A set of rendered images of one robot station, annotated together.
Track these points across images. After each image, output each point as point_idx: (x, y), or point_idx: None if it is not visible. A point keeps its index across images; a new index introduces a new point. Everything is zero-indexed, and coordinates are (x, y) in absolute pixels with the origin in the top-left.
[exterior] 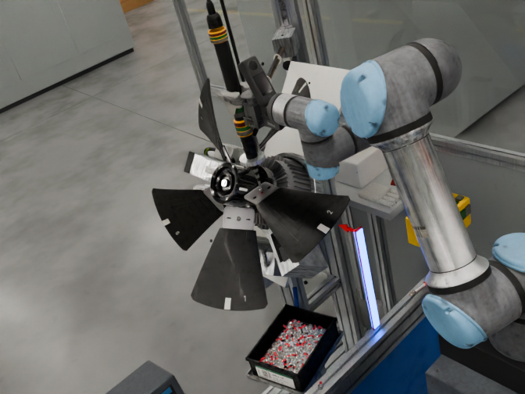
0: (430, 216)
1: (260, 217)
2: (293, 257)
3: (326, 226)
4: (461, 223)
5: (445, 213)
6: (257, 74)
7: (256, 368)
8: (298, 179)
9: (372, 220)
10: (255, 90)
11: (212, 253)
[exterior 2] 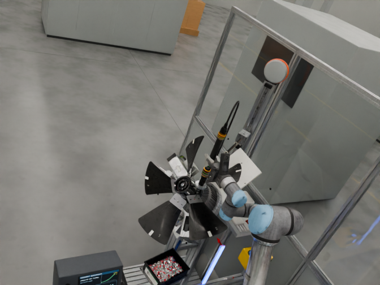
0: (254, 275)
1: (186, 205)
2: (190, 237)
3: (211, 233)
4: (263, 284)
5: (260, 277)
6: (225, 162)
7: (146, 268)
8: (211, 201)
9: (228, 228)
10: (220, 167)
11: (158, 208)
